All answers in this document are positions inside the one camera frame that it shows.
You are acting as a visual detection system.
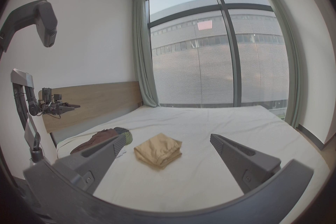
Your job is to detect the bed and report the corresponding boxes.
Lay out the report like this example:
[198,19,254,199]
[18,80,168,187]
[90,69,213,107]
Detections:
[39,81,332,211]

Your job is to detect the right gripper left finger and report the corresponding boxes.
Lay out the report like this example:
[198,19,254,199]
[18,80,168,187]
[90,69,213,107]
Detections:
[54,134,127,195]

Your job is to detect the brown garment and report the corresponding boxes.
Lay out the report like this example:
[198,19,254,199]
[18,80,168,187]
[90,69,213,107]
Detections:
[70,129,119,155]

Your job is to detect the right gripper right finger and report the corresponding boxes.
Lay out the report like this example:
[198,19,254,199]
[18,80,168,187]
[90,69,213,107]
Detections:
[210,134,282,196]

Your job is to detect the window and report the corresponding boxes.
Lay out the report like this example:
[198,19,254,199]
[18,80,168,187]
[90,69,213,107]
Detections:
[147,0,292,120]

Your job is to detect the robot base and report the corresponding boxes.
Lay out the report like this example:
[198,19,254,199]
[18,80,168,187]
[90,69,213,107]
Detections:
[13,163,50,218]

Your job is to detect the black garment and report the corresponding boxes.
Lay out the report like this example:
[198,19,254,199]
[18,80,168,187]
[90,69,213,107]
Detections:
[113,127,130,136]

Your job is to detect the tan shorts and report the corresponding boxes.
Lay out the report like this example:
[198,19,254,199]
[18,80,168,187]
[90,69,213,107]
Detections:
[134,133,183,171]

